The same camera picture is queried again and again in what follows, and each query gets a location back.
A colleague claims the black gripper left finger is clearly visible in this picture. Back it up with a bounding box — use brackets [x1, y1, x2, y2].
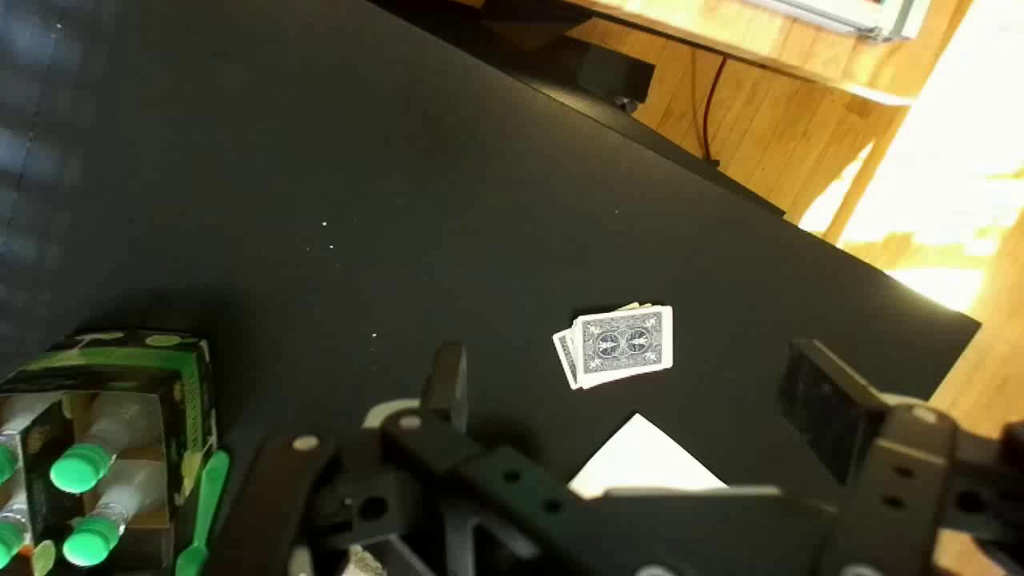
[423, 343, 467, 430]

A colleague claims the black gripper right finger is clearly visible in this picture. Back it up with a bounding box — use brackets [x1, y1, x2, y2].
[779, 338, 889, 482]

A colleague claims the green plastic spoon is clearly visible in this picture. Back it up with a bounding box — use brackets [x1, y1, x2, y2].
[174, 450, 231, 576]

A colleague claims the green bottle carrier box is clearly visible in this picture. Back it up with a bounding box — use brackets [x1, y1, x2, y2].
[0, 329, 221, 576]

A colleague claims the white paper napkin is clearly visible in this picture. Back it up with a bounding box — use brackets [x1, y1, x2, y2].
[569, 414, 723, 499]

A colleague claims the black cable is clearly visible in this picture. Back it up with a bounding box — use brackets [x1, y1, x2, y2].
[694, 50, 735, 163]

